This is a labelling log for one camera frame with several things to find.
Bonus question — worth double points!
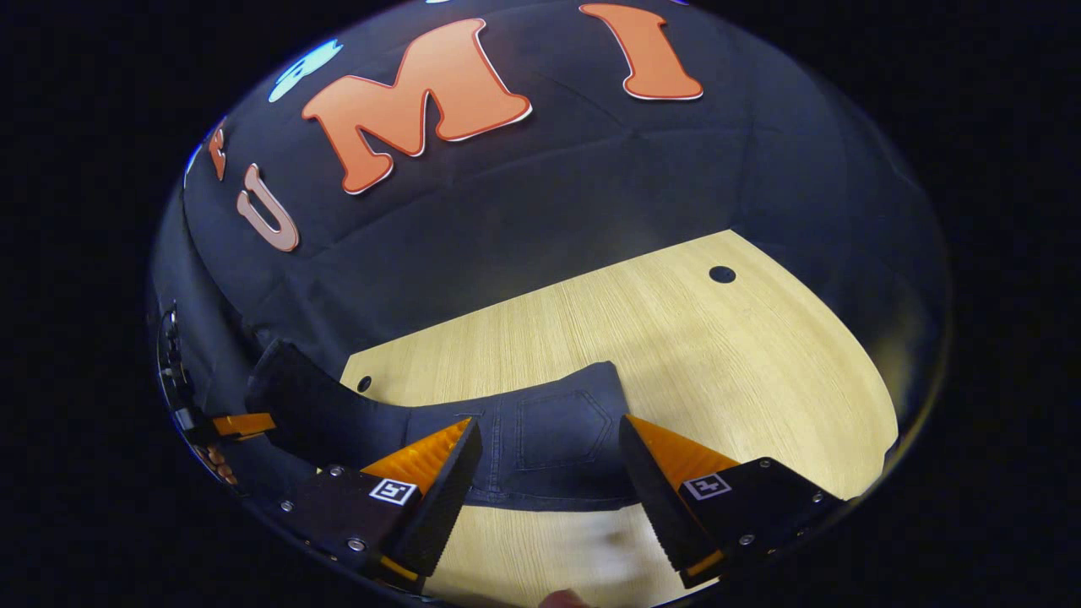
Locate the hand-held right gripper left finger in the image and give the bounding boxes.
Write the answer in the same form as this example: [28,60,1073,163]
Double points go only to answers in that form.
[277,415,484,592]

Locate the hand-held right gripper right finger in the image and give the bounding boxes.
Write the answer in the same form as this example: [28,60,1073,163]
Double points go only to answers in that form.
[617,414,847,590]

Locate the dark denim jeans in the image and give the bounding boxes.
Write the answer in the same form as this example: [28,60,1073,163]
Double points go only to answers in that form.
[245,338,644,513]

